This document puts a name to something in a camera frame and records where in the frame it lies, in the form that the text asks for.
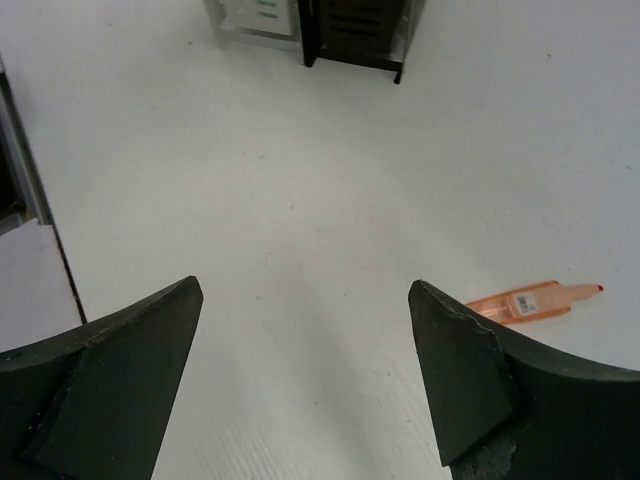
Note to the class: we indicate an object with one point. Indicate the white slotted pen holder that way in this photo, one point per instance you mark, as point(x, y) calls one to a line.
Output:
point(236, 21)

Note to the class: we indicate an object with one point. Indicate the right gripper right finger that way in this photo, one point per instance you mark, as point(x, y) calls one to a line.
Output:
point(505, 406)

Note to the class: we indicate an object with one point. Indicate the orange highlighter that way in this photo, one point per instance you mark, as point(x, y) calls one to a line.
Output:
point(533, 303)

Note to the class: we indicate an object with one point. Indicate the black mesh pen holder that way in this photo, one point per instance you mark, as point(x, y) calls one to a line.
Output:
point(373, 34)

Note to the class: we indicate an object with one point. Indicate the green highlighter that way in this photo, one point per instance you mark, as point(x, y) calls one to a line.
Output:
point(266, 8)

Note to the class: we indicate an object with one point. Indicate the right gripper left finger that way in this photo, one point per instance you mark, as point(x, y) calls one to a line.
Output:
point(94, 402)

